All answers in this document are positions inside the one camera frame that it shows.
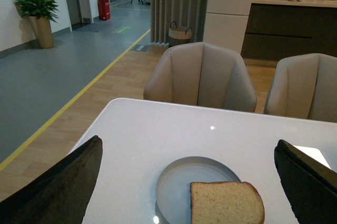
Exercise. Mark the white drawer cabinet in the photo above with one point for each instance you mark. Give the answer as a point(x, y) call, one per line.
point(226, 22)

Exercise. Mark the dark kitchen counter cabinet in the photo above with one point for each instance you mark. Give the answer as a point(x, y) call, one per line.
point(277, 31)

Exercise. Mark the green potted plant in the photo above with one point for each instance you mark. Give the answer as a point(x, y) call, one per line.
point(40, 13)

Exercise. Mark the red bin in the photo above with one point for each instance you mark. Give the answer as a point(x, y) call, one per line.
point(104, 9)

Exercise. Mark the beige right chair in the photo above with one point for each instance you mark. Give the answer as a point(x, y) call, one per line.
point(304, 87)

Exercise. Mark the grey curtain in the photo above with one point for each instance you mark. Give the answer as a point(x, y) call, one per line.
point(189, 13)

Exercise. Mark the grey round plate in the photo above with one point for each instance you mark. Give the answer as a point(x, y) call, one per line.
point(172, 193)

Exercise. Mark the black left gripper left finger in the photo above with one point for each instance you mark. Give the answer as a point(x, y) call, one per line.
point(61, 194)

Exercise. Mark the beige chair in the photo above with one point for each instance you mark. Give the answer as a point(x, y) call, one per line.
point(304, 87)
point(202, 74)

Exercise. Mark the woven laundry basket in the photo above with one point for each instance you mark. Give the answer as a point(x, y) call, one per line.
point(178, 35)

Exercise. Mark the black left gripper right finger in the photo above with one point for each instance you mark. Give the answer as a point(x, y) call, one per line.
point(309, 186)

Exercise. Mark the brown bread slice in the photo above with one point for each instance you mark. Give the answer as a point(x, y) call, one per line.
point(225, 202)

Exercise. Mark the beige left chair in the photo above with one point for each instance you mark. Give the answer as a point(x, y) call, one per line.
point(202, 74)

